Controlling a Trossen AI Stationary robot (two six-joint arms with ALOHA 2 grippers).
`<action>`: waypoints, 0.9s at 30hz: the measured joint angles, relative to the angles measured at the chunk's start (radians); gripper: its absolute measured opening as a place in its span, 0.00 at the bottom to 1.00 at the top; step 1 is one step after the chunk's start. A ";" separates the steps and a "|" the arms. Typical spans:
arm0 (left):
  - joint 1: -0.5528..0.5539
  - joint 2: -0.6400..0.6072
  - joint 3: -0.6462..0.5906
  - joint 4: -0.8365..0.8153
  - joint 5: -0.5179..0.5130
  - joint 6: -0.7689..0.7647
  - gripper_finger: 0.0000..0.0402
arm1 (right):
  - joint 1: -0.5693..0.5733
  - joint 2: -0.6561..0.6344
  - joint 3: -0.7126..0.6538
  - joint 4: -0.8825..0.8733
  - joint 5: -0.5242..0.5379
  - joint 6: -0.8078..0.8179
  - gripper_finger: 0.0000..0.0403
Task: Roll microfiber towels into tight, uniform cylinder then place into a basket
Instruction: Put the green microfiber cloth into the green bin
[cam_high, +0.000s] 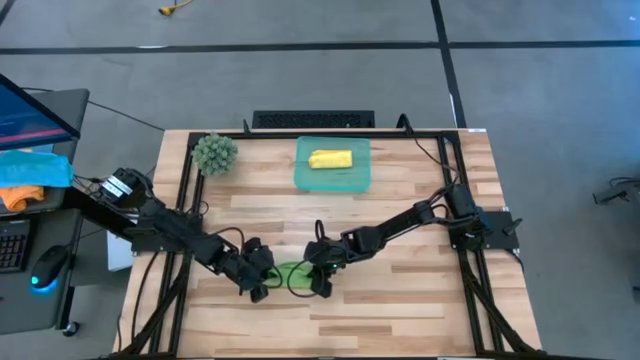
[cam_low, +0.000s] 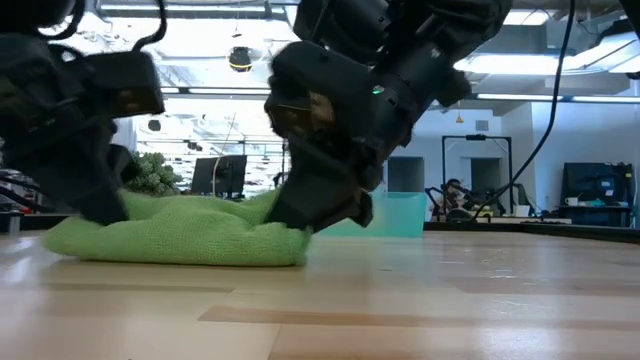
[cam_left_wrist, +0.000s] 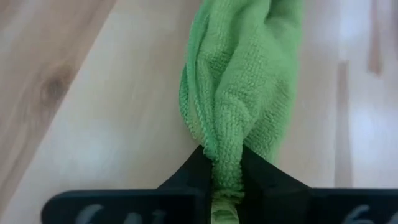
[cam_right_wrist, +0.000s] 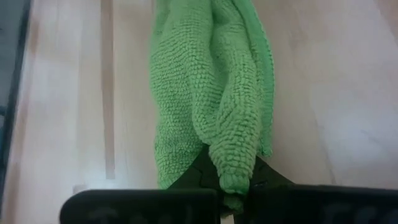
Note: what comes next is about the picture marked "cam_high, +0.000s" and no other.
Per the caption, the orange cloth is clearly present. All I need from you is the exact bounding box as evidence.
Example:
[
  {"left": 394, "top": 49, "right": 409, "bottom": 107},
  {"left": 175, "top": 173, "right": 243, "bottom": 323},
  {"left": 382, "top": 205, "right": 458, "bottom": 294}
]
[{"left": 0, "top": 185, "right": 45, "bottom": 212}]

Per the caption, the thin black floor cable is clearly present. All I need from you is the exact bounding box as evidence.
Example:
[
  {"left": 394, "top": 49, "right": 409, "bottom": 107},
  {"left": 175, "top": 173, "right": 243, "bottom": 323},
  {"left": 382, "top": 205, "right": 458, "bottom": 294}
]
[{"left": 22, "top": 87, "right": 166, "bottom": 133}]

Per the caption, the black metal table frame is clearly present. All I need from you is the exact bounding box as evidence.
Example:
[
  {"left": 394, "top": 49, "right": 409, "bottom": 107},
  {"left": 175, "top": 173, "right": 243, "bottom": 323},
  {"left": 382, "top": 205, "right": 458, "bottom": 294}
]
[{"left": 102, "top": 127, "right": 551, "bottom": 360}]

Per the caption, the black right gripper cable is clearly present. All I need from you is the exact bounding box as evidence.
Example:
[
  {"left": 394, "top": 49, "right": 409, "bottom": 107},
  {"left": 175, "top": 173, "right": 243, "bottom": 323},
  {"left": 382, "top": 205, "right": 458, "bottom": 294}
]
[{"left": 286, "top": 257, "right": 321, "bottom": 300}]

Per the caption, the black frame cable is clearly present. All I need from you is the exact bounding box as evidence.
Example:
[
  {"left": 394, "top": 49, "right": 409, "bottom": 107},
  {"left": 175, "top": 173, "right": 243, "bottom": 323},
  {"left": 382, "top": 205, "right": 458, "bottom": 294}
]
[{"left": 396, "top": 113, "right": 464, "bottom": 189}]

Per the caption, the artificial green succulent plant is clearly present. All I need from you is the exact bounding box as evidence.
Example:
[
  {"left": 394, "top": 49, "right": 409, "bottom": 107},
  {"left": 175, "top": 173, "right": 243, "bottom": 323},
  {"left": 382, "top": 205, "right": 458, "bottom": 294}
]
[{"left": 191, "top": 132, "right": 240, "bottom": 177}]

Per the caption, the white box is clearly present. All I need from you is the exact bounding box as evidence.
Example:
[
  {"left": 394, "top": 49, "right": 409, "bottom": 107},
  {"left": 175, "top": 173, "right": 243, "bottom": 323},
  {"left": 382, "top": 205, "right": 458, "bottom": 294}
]
[{"left": 106, "top": 230, "right": 135, "bottom": 272}]

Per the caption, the teal plastic basket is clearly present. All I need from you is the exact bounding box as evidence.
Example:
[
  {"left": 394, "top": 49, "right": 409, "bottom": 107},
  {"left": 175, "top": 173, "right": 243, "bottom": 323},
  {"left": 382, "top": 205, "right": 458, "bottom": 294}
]
[{"left": 293, "top": 135, "right": 373, "bottom": 194}]

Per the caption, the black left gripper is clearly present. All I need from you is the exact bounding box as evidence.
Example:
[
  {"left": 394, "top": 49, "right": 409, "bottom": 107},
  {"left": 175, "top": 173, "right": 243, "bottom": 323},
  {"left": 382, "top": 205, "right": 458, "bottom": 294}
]
[{"left": 230, "top": 237, "right": 276, "bottom": 304}]

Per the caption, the black backlit keyboard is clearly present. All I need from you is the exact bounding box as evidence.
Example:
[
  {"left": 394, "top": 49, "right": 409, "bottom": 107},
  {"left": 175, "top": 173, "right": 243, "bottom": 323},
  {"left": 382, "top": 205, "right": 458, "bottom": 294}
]
[{"left": 0, "top": 218, "right": 32, "bottom": 274}]

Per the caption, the yellow floor cable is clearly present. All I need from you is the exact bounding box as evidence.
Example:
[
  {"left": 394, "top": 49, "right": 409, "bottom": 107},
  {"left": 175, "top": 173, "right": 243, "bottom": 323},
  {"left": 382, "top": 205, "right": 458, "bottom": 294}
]
[{"left": 158, "top": 0, "right": 195, "bottom": 16}]

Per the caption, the grey computer cart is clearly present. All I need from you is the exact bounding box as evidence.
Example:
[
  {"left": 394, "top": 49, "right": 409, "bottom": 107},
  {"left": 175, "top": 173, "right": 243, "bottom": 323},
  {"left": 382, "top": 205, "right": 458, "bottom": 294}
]
[{"left": 0, "top": 88, "right": 91, "bottom": 338}]

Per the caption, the yellow microfiber towel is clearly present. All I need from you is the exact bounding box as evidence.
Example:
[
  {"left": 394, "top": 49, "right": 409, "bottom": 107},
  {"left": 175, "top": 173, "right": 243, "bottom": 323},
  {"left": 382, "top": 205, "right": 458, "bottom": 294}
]
[{"left": 307, "top": 149, "right": 354, "bottom": 171}]

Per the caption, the green microfiber towel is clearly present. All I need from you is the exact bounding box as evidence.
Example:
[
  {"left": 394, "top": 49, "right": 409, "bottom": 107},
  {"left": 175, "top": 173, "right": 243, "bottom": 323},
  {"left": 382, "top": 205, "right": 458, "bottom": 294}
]
[{"left": 269, "top": 261, "right": 317, "bottom": 290}]

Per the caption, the black cable under table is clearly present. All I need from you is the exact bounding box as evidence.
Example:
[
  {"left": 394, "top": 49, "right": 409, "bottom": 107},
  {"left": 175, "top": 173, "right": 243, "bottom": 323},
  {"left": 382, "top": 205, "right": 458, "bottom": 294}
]
[{"left": 130, "top": 249, "right": 161, "bottom": 346}]

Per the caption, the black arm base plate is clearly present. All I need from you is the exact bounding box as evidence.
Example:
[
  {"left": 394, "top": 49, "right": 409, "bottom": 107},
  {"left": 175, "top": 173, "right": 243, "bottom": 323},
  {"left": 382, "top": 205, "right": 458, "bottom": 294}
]
[
  {"left": 449, "top": 210, "right": 524, "bottom": 250},
  {"left": 130, "top": 219, "right": 201, "bottom": 253}
]

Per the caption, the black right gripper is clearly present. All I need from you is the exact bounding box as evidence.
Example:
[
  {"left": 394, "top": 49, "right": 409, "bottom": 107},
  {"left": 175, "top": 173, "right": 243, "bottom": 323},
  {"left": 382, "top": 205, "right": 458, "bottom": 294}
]
[{"left": 303, "top": 219, "right": 351, "bottom": 300}]

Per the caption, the blue cloth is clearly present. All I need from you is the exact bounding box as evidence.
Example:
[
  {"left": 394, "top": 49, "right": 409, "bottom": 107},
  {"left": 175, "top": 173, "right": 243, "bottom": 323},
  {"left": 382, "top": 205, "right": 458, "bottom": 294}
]
[{"left": 0, "top": 149, "right": 75, "bottom": 189}]

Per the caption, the black computer mouse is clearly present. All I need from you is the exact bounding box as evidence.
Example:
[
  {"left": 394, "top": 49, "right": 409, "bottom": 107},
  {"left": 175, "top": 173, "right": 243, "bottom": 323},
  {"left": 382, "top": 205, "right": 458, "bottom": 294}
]
[{"left": 29, "top": 244, "right": 70, "bottom": 294}]

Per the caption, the computer monitor with blue screen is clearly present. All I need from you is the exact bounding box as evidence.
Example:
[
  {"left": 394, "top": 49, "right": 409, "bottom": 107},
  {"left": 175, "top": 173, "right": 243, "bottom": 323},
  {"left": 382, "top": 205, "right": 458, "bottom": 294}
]
[{"left": 0, "top": 73, "right": 82, "bottom": 151}]

